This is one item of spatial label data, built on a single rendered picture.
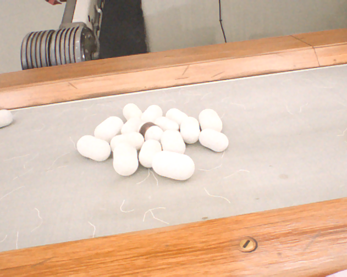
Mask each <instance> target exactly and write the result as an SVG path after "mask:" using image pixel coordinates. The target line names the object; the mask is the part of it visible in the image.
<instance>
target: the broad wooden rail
mask: <svg viewBox="0 0 347 277"><path fill-rule="evenodd" d="M344 64H347V28H342V29H334V30H326V31H317V32H309V33H304V34H296V35H287V36H279V37H270V38H262V39H256V40H248V41H240V42H231V43H223V44H217V45H209V46H201V47H192V48H183V49H174V50H170V51H161V52H152V53H143V54H135V55H130V56H126V57H117V58H108V59H100V60H91V61H86V62H77V63H73V64H64V65H58V66H53V67H43V68H34V69H26V70H22V71H13V72H8V73H0V110H3V109H5V110H13V109H22V108H30V107H35V106H42V105H47V104H55V103H63V102H72V101H80V100H85V99H92V98H97V97H106V96H114V95H122V94H127V93H135V92H144V91H152V90H160V89H161V88H169V87H178V86H185V85H194V84H202V83H207V82H215V81H224V80H232V79H240V78H245V77H253V76H261V75H270V74H277V73H286V72H291V71H299V70H307V69H316V68H323V67H331V66H336V65H344Z"/></svg>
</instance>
